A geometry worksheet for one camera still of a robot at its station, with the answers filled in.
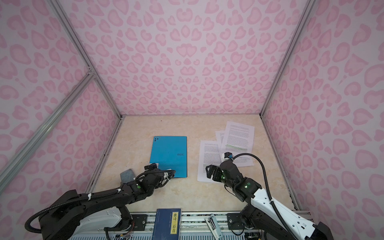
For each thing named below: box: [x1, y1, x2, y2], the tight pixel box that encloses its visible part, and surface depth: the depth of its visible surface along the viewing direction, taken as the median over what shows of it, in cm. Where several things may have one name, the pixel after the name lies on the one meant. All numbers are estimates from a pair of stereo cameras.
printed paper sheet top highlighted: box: [220, 121, 255, 154], surface depth 109 cm
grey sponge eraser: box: [120, 168, 134, 184], surface depth 88 cm
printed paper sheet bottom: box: [197, 140, 221, 183], surface depth 100 cm
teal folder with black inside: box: [149, 136, 188, 178], surface depth 100 cm
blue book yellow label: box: [152, 208, 182, 240], surface depth 73 cm
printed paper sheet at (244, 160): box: [215, 130, 254, 167], surface depth 103 cm
